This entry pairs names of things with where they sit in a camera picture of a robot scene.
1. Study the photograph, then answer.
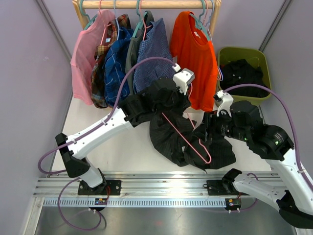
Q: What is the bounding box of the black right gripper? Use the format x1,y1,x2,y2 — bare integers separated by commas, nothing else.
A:
192,107,250,142

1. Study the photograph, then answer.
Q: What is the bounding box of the pink wire hanger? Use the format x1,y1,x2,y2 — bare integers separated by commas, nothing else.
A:
162,112,212,164

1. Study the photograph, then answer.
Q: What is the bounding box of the dark pinstriped shirt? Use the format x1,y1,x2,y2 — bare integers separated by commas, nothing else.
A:
145,85,237,173

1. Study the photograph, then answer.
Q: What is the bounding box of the blue small-check shirt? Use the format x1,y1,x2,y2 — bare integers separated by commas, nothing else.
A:
133,17,178,95

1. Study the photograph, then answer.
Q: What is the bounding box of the pink hanger of check shirt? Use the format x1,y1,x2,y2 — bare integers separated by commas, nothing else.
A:
139,0,151,41

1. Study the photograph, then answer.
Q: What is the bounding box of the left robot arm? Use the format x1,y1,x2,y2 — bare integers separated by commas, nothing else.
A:
55,77,190,195

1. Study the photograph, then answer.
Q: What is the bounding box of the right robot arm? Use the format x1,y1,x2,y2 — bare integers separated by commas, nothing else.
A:
196,101,313,229

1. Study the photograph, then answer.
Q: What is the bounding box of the orange t-shirt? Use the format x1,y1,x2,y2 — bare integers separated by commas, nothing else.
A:
170,11,218,112

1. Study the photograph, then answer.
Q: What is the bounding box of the pink spare hanger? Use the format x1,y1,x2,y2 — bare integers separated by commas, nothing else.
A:
204,0,224,82

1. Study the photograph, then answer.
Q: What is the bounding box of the blue plaid shirt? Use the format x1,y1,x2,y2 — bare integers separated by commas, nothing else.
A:
104,27,134,107

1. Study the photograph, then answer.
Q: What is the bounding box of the grey t-shirt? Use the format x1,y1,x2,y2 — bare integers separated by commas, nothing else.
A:
125,10,154,94

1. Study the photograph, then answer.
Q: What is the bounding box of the brown yellow plaid shirt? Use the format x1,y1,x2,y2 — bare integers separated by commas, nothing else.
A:
90,14,131,109

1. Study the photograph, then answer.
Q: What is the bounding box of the teal hanger of grey shirt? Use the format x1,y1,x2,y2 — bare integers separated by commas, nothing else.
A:
132,0,147,38

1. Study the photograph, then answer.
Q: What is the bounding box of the teal hanger of orange shirt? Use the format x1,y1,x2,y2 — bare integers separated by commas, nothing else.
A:
189,0,211,41

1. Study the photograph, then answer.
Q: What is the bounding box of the pink t-shirt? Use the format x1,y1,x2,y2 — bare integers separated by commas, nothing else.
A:
70,14,103,105

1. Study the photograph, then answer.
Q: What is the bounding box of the pink hanger of brown shirt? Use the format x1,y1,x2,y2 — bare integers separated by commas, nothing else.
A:
98,0,115,45

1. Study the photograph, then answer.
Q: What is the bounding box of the blue spare hanger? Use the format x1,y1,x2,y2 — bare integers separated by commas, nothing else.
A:
207,0,216,27

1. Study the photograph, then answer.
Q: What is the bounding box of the blue hanger of plaid shirt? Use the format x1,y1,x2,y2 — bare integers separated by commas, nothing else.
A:
113,0,120,40

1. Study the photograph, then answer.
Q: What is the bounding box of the teal hanger of pink shirt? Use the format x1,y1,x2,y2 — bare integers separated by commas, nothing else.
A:
79,0,97,30

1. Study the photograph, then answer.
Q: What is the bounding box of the black garment in bin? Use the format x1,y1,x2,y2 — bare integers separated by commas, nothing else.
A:
220,59,269,98

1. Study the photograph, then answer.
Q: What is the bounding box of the green plastic bin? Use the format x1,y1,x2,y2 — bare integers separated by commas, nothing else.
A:
218,47,271,105

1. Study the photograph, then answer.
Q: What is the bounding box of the wooden clothes rack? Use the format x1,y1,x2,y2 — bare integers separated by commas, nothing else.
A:
72,0,222,34

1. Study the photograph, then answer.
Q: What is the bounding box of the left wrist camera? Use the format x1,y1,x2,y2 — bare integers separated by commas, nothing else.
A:
172,63,195,95

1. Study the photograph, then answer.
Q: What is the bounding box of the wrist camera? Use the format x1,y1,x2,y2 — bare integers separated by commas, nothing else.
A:
214,90,234,117
172,63,195,95

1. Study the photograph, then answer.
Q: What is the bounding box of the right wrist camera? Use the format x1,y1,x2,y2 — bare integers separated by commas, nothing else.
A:
214,90,234,117

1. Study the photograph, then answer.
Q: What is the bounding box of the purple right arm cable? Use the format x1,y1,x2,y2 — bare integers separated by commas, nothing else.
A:
224,83,313,194

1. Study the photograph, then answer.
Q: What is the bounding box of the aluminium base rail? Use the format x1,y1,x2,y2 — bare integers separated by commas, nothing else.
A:
31,170,300,209

